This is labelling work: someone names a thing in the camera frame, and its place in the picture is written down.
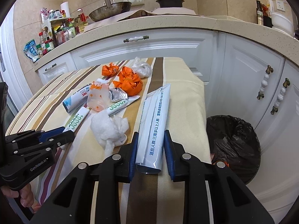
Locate white green sachet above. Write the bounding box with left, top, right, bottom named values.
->
left=63, top=107, right=90, bottom=132
left=107, top=95, right=140, bottom=116

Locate translucent orange dotted wrapper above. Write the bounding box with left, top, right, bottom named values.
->
left=87, top=79, right=110, bottom=112

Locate silver foil blister wrapper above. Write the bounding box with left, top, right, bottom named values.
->
left=109, top=88, right=128, bottom=103

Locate small orange bag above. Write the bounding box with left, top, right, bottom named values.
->
left=101, top=63, right=119, bottom=77

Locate large orange bag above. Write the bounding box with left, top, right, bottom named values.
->
left=113, top=66, right=143, bottom=97

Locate long white blue-text pouch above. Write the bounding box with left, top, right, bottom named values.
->
left=135, top=84, right=171, bottom=175

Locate clear plastic bag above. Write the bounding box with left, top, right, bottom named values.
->
left=131, top=57, right=152, bottom=79

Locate black-lined trash bin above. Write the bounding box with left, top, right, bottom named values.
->
left=206, top=115, right=261, bottom=184

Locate person's left hand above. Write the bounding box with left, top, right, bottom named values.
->
left=1, top=183, right=41, bottom=212

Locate striped tablecloth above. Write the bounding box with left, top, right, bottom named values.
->
left=7, top=58, right=210, bottom=223

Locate blue snack bag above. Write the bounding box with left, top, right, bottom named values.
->
left=23, top=39, right=40, bottom=63

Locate condiment rack with bottles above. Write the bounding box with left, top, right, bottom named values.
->
left=38, top=7, right=79, bottom=54

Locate cooking oil bottle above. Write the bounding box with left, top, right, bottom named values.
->
left=75, top=8, right=90, bottom=33

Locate white paper towel roll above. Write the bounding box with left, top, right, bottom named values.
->
left=60, top=1, right=70, bottom=18

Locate metal wok pan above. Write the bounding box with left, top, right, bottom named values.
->
left=89, top=0, right=132, bottom=22

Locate beige stove cover cloth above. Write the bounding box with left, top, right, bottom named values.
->
left=84, top=7, right=197, bottom=32

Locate black pot with lid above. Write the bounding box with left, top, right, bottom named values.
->
left=156, top=0, right=184, bottom=8

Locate red packet by bottle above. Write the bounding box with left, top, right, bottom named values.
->
left=261, top=4, right=273, bottom=28

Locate dark sauce bottle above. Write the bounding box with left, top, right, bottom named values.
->
left=256, top=0, right=263, bottom=25

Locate drawer handle left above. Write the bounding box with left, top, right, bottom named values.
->
left=45, top=63, right=57, bottom=71

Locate drawer handle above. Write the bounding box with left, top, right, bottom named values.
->
left=123, top=35, right=150, bottom=43
left=45, top=63, right=57, bottom=71

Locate drawer handle centre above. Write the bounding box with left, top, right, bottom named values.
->
left=123, top=35, right=150, bottom=43

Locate cabinet door handle right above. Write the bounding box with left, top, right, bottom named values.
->
left=271, top=78, right=290, bottom=115

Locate cabinet door handle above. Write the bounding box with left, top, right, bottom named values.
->
left=256, top=65, right=274, bottom=100
left=271, top=78, right=290, bottom=115

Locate cabinet door handle left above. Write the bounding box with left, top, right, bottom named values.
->
left=256, top=65, right=274, bottom=100

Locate white wall socket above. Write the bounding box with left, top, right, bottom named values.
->
left=276, top=0, right=285, bottom=11

